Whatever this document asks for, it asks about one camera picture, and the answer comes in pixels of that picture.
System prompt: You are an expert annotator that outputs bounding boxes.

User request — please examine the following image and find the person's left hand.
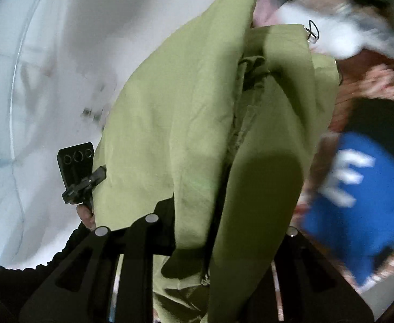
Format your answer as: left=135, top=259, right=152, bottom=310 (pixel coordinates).
left=77, top=204, right=95, bottom=231

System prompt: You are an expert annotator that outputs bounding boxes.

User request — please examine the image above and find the blue garment with white letters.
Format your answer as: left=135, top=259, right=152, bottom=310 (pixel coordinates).
left=302, top=132, right=394, bottom=286

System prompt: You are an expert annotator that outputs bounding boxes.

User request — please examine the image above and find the olive green garment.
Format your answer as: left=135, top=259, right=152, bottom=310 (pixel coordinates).
left=94, top=0, right=340, bottom=322

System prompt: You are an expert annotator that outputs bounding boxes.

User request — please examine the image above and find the brown floral fleece blanket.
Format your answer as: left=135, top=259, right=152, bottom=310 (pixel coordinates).
left=291, top=0, right=394, bottom=287

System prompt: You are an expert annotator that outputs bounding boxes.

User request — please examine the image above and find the white cloth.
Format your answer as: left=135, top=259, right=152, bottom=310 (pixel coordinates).
left=277, top=1, right=373, bottom=60

